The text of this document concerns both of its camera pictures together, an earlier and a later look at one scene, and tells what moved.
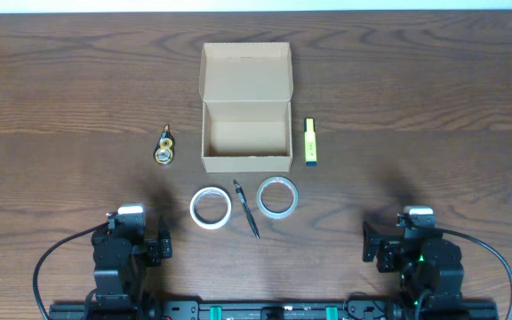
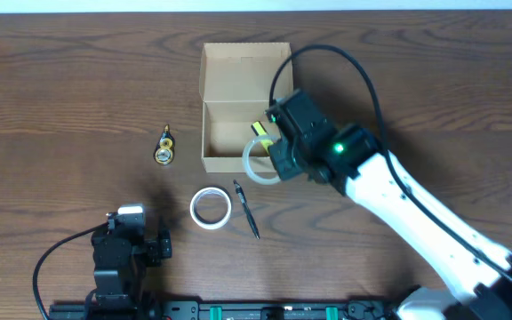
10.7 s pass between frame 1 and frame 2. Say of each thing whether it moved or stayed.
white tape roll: stayed
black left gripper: stayed
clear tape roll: moved
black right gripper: moved
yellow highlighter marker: moved
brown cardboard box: stayed
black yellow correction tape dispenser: stayed
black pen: stayed
